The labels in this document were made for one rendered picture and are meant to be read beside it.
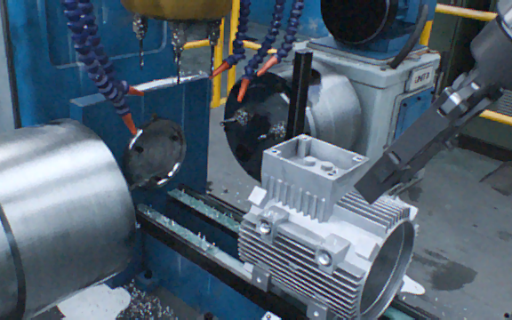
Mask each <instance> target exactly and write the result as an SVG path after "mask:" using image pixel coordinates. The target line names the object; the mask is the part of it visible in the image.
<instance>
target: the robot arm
mask: <svg viewBox="0 0 512 320"><path fill-rule="evenodd" d="M498 13H499V14H498V15H496V16H495V17H494V19H493V20H492V21H491V22H490V23H489V24H488V25H487V26H486V27H485V28H484V30H483V31H482V32H481V33H480V34H479V35H478V36H477V37H475V38H474V39H473V41H472V43H471V45H470V49H471V53H472V55H473V57H474V58H473V59H475V61H476V68H472V69H471V70H470V71H469V72H467V71H466V72H464V73H463V74H462V75H461V76H459V77H458V78H457V79H456V80H455V81H454V83H453V86H452V87H451V86H449V87H448V88H446V89H444V90H443V93H442V94H441V95H440V96H439V97H438V98H437V99H436V100H435V101H434V102H433V104H432V105H431V106H430V107H429V108H428V109H427V110H426V111H424V112H423V114H422V115H421V116H420V117H419V118H418V119H417V120H415V121H414V122H413V123H412V124H411V125H410V126H409V127H408V128H407V129H406V130H405V131H404V132H403V133H402V134H401V135H400V136H399V137H398V138H397V139H396V140H395V141H394V142H393V143H392V144H391V145H390V146H389V144H385V145H384V146H383V147H382V148H383V149H384V151H383V153H382V155H383V156H382V157H381V158H380V159H379V160H378V161H377V162H376V163H374V164H373V165H372V166H371V168H370V169H369V170H368V172H367V173H366V174H365V175H364V176H363V177H362V178H361V179H360V180H359V181H358V182H357V183H355V184H354V188H355V189H356V190H357V191H358V193H359V194H360V195H361V196H362V197H363V198H364V200H365V201H366V202H367V203H368V204H374V203H375V202H376V201H377V200H378V199H379V198H380V197H381V196H382V195H383V194H384V193H385V192H386V191H388V190H389V189H390V188H391V187H392V186H393V185H394V184H395V183H396V182H397V181H398V180H400V181H401V182H402V183H403V184H405V183H406V182H407V181H408V180H410V179H411V178H412V177H413V176H414V175H415V174H416V173H417V172H418V171H419V170H420V169H421V167H423V166H424V165H425V164H427V163H428V162H429V161H430V160H431V159H432V158H433V157H434V156H435V155H437V154H438V153H439V152H440V151H441V150H442V149H443V148H444V147H445V148H446V149H447V150H448V149H450V148H451V147H452V146H453V145H455V144H454V143H453V142H452V141H451V139H453V138H456V137H457V136H458V135H459V133H460V132H461V131H462V130H463V129H464V128H465V127H466V126H467V125H468V124H469V123H470V122H471V121H472V120H473V119H474V118H475V117H476V116H480V115H481V114H482V113H483V112H485V110H486V109H488V107H490V106H491V105H493V104H494V103H496V102H497V101H498V100H500V99H501V98H502V97H503V95H504V94H505V93H503V91H505V90H506V89H509V90H510V91H512V0H499V2H498ZM440 143H441V144H442V145H443V146H444V147H443V146H442V145H441V144H440Z"/></svg>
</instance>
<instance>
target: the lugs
mask: <svg viewBox="0 0 512 320"><path fill-rule="evenodd" d="M268 200H269V193H268V192H267V191H266V190H265V189H263V188H260V187H258V186H255V188H254V189H253V191H252V192H251V194H250V196H249V197H248V199H247V201H249V202H250V203H251V204H253V205H255V206H257V207H259V208H261V209H263V210H264V209H265V205H266V203H267V202H268ZM404 205H405V206H408V207H411V210H410V217H409V219H411V220H412V222H413V223H414V226H416V224H417V222H418V220H419V218H420V211H419V209H418V208H417V207H412V206H410V205H408V204H404ZM379 248H380V247H379V246H378V244H377V243H376V242H375V241H373V240H372V239H371V238H368V237H366V236H361V238H360V240H359V242H358V243H357V245H356V247H355V249H354V251H353V252H354V253H355V255H356V256H357V257H359V258H361V259H363V260H366V261H368V262H370V263H372V262H373V260H374V258H375V254H376V252H377V251H378V250H379ZM252 267H253V266H252V265H250V264H249V263H247V262H245V264H244V265H243V269H244V270H246V272H248V273H250V274H252ZM404 284H405V281H404V280H403V281H402V283H401V284H400V286H399V288H398V290H397V292H396V294H395V296H398V295H399V293H400V291H401V290H402V289H403V287H404Z"/></svg>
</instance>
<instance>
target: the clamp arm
mask: <svg viewBox="0 0 512 320"><path fill-rule="evenodd" d="M312 59H313V50H310V49H307V48H302V49H299V50H296V51H295V53H294V59H292V65H293V68H292V84H291V91H290V99H289V107H288V115H287V124H286V131H285V139H284V142H286V141H288V140H292V139H294V138H296V137H298V136H301V135H302V134H304V121H305V114H306V106H307V100H308V87H309V80H310V73H311V65H312Z"/></svg>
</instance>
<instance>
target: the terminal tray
mask: <svg viewBox="0 0 512 320"><path fill-rule="evenodd" d="M317 160H318V161H319V162H318V161H317ZM369 163H370V159H368V158H367V157H364V156H360V155H358V154H355V153H352V152H350V151H347V150H345V149H343V148H339V147H336V146H334V145H332V144H329V143H324V142H322V141H320V140H316V139H313V138H311V137H309V136H306V135H304V134H302V135H301V136H298V137H296V138H294V139H292V140H288V141H286V142H285V143H281V144H278V145H276V146H274V147H272V148H269V149H266V150H265V151H263V160H262V168H261V184H260V187H261V188H263V189H265V190H266V191H267V192H268V193H269V201H271V200H272V199H275V200H276V203H279V202H280V201H281V202H283V203H282V205H283V206H286V205H289V210H292V209H293V208H295V209H296V213H300V212H303V216H304V217H307V216H308V215H309V216H310V219H311V220H315V219H317V220H318V223H322V222H327V221H328V220H329V219H330V218H331V216H332V209H333V205H334V204H337V203H338V201H340V200H341V198H342V197H345V195H346V194H348V192H349V191H350V192H351V190H352V189H354V190H355V188H354V184H355V183H357V182H358V181H359V180H360V179H361V178H362V177H363V176H364V175H365V174H366V173H367V172H368V166H369ZM335 165H336V168H337V167H338V169H336V168H334V167H335ZM340 168H341V169H342V170H343V171H342V170H341V169H340ZM337 172H338V174H337Z"/></svg>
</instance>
